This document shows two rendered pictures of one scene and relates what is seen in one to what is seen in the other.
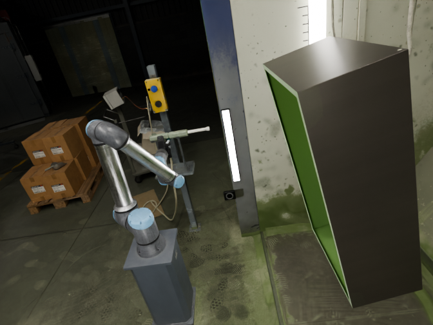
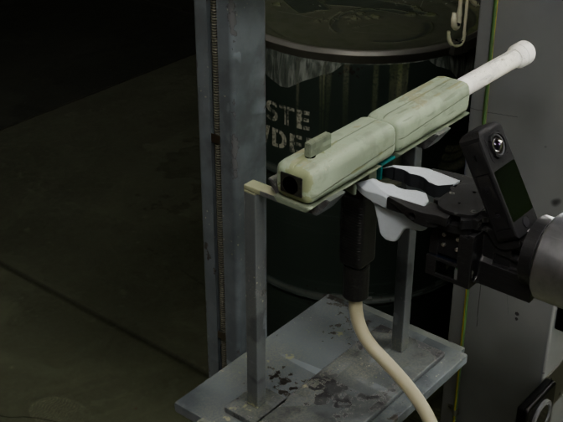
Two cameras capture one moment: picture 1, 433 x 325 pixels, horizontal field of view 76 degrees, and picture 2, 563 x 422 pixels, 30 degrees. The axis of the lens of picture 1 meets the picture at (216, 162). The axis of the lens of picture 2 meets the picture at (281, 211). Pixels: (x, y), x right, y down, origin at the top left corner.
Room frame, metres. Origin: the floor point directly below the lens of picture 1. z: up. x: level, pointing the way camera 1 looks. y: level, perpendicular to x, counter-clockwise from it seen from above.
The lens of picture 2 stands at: (1.59, 1.25, 1.60)
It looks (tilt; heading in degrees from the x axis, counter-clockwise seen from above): 29 degrees down; 304
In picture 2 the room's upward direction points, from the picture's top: straight up
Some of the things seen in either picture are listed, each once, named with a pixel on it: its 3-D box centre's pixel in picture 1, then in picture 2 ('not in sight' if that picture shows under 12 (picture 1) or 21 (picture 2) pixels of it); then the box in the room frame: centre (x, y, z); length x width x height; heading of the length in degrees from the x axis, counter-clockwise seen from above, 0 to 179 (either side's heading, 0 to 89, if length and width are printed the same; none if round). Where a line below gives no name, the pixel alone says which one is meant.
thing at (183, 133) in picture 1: (181, 142); (419, 170); (2.08, 0.24, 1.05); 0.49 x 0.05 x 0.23; 85
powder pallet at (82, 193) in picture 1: (73, 180); not in sight; (3.80, 2.18, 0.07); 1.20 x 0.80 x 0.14; 2
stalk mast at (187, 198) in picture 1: (176, 158); (236, 317); (2.28, 0.35, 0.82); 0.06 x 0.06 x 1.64; 85
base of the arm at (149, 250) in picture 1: (149, 241); not in sight; (1.40, 0.52, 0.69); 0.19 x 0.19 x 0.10
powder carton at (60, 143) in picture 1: (64, 143); not in sight; (3.77, 2.05, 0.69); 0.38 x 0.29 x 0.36; 177
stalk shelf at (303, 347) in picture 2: (175, 169); (325, 382); (2.13, 0.36, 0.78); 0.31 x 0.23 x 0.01; 85
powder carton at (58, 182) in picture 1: (64, 178); not in sight; (3.39, 2.05, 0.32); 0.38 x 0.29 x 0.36; 2
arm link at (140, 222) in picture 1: (142, 224); not in sight; (1.41, 0.53, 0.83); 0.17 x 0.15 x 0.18; 42
